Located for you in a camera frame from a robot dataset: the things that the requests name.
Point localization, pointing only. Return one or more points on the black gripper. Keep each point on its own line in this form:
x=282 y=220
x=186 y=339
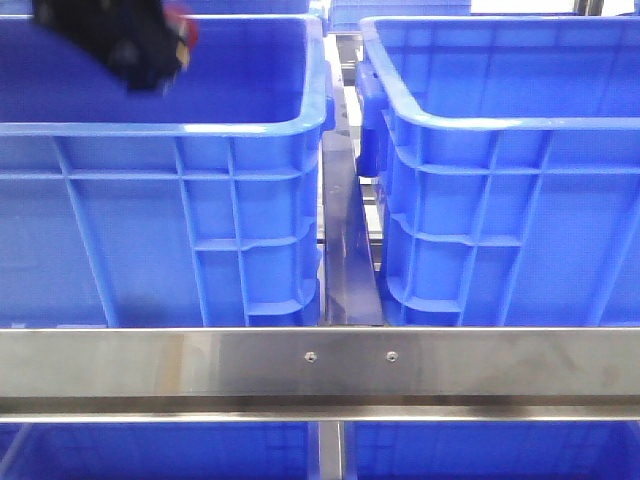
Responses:
x=130 y=38

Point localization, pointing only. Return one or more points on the red mushroom push button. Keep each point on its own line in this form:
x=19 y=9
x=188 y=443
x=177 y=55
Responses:
x=178 y=18

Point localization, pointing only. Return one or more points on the blue source crate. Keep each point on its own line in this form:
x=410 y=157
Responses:
x=196 y=207

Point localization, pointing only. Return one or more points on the blue rear right crate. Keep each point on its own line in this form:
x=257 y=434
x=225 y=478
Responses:
x=344 y=16

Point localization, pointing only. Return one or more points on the blue target crate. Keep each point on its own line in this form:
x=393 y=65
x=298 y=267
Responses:
x=505 y=155

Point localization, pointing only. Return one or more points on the steel shelf rack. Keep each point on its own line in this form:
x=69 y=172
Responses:
x=353 y=366

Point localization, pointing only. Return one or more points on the lower left blue crate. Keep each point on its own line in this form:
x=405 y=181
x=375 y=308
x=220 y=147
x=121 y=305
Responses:
x=261 y=450

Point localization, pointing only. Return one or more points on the lower right blue crate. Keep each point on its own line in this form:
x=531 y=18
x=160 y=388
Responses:
x=493 y=450

